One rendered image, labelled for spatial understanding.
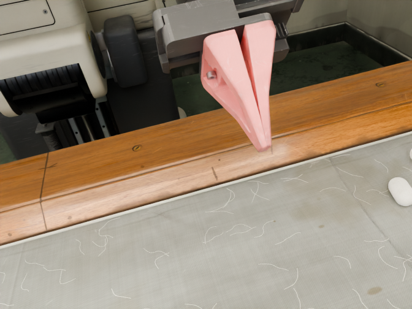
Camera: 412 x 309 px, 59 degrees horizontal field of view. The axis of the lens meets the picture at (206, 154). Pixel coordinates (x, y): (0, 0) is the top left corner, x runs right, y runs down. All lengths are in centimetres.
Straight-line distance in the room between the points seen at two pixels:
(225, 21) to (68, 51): 55
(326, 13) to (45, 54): 206
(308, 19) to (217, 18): 230
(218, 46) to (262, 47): 3
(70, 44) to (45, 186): 39
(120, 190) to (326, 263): 21
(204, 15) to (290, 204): 20
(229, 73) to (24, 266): 27
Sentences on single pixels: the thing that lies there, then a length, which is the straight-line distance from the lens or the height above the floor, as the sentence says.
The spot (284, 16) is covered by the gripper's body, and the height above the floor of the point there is 91.
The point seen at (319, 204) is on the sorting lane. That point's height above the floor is 74.
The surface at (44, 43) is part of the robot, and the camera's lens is 78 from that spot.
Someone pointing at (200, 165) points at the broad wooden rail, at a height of 76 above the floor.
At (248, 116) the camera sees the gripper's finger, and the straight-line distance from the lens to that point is 24.
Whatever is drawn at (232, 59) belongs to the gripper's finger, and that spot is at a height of 91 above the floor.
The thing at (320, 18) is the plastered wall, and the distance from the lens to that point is 257.
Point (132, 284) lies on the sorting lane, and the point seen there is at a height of 74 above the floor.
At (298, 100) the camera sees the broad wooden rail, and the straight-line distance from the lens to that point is 48.
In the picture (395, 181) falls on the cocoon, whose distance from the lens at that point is 38.
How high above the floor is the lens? 101
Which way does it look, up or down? 37 degrees down
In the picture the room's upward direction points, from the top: 10 degrees counter-clockwise
